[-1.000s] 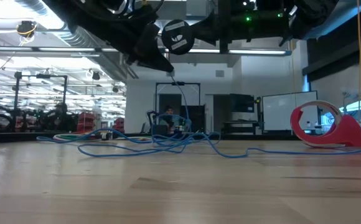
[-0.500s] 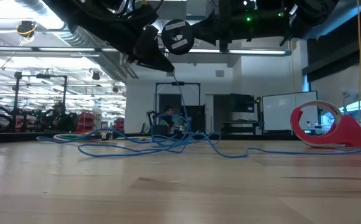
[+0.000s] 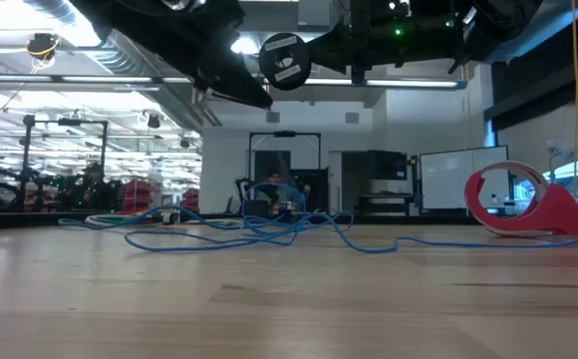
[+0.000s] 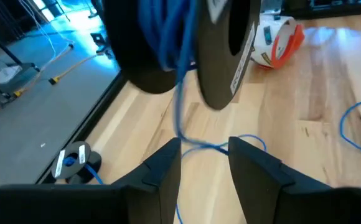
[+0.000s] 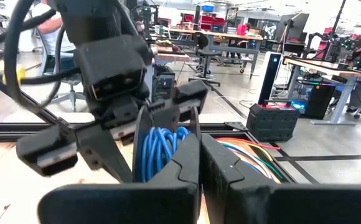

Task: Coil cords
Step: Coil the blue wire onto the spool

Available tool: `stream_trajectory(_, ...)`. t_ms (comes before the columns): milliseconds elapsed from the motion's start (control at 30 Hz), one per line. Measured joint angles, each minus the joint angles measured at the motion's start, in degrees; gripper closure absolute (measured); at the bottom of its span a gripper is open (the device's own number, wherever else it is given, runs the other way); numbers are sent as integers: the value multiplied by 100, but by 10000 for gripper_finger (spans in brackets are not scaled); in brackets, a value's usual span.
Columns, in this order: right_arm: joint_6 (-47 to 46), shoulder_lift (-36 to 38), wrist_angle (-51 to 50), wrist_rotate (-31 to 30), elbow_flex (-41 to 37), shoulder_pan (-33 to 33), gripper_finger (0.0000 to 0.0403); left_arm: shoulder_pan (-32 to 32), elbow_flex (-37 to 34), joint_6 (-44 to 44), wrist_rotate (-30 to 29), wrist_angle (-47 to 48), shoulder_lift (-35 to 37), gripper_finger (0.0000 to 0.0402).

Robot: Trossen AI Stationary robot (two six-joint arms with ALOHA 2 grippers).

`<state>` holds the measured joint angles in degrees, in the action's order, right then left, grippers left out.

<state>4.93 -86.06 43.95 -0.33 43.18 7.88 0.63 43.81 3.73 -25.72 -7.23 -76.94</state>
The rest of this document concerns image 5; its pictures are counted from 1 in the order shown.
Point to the black crate with red top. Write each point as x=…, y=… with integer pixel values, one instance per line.
x=270, y=124

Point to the black stool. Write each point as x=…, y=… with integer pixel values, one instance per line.
x=200, y=40

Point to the grey office chair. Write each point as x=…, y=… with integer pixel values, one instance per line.
x=71, y=93

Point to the black computer tower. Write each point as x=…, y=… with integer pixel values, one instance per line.
x=320, y=99

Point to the black monitor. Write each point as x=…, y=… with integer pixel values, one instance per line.
x=295, y=28

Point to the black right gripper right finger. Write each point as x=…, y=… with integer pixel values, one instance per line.
x=292, y=205

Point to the red storage bins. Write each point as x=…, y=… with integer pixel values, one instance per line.
x=211, y=20

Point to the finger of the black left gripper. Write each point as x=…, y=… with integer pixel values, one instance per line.
x=166, y=116
x=105, y=152

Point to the wooden desk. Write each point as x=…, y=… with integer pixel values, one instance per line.
x=323, y=67

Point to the small wooden table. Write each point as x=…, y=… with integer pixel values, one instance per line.
x=171, y=57

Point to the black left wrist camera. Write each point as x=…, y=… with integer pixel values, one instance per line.
x=112, y=62

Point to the long workbench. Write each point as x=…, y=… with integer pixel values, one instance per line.
x=230, y=35

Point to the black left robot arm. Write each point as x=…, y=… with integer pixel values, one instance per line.
x=84, y=18

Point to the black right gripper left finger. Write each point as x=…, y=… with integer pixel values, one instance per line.
x=121, y=205

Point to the white standing tower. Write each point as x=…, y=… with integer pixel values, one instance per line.
x=269, y=77

